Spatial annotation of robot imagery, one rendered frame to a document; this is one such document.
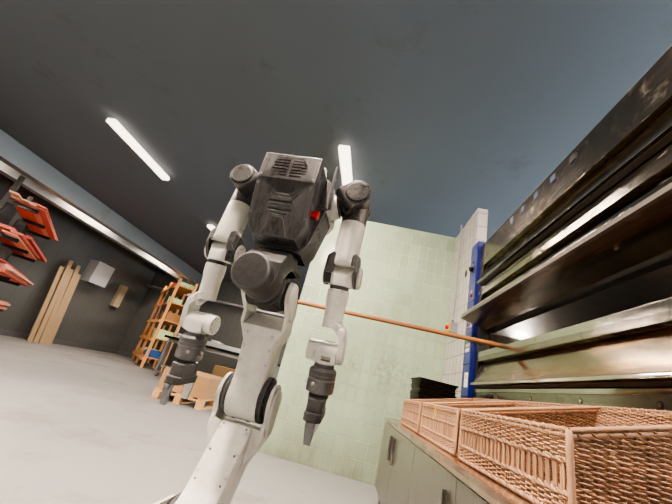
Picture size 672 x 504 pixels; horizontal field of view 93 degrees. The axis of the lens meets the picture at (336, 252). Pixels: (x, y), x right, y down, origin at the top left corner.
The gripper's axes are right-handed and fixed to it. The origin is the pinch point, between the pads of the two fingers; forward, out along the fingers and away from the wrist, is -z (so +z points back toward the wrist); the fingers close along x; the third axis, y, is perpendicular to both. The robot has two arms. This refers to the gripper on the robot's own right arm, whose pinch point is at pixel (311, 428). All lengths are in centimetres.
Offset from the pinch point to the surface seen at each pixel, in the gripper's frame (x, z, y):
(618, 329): 20, 50, -99
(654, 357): 6, 42, -99
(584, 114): 140, 231, -152
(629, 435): -36, 24, -63
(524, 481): -24, 8, -51
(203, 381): 336, -88, 201
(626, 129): 22, 132, -101
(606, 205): 30, 101, -100
